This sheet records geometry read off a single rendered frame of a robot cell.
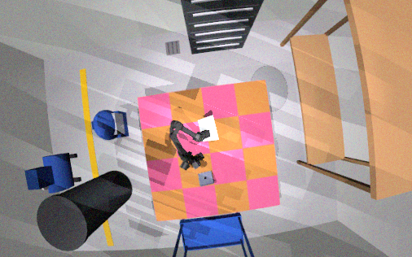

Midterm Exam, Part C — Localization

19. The grey square panel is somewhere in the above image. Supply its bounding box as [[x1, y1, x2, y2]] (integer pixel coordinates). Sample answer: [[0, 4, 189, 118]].
[[198, 171, 214, 187]]

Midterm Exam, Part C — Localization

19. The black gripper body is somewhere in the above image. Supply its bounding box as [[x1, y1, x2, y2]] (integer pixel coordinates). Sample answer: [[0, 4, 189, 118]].
[[189, 152, 204, 164]]

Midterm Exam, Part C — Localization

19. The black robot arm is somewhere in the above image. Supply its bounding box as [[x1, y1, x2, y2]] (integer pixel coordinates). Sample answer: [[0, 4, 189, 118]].
[[169, 120, 210, 170]]

